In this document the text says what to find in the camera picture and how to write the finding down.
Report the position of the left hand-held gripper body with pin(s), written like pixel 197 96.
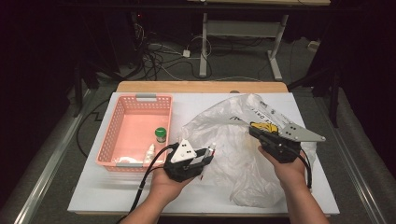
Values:
pixel 182 169

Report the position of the small white bottle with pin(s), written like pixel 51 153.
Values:
pixel 150 154

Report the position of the aluminium floor rail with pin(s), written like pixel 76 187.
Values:
pixel 358 177
pixel 49 174

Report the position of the white power adapter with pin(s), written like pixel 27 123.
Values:
pixel 186 53

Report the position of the black metal stand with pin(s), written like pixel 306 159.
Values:
pixel 333 93
pixel 77 90

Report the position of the person's left hand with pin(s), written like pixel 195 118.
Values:
pixel 166 186

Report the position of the clear smiley-print plastic bag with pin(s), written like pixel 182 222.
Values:
pixel 236 155

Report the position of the pink perforated plastic basket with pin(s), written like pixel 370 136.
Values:
pixel 137 124

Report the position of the person's right hand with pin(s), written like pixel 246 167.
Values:
pixel 288 175

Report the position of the grey metal frame desk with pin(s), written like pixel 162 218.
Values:
pixel 243 28

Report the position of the green-lid small jar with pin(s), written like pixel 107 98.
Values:
pixel 160 132

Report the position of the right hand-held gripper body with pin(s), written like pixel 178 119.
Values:
pixel 280 147

